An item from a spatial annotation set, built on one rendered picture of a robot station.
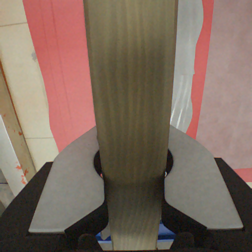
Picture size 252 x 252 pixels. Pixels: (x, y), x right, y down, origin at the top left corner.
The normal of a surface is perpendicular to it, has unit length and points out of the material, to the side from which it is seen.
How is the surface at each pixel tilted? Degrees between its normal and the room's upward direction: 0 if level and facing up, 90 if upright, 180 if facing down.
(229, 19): 0
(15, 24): 0
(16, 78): 0
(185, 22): 34
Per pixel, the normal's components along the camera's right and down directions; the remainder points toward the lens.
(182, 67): 0.51, 0.29
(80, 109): 0.00, 0.49
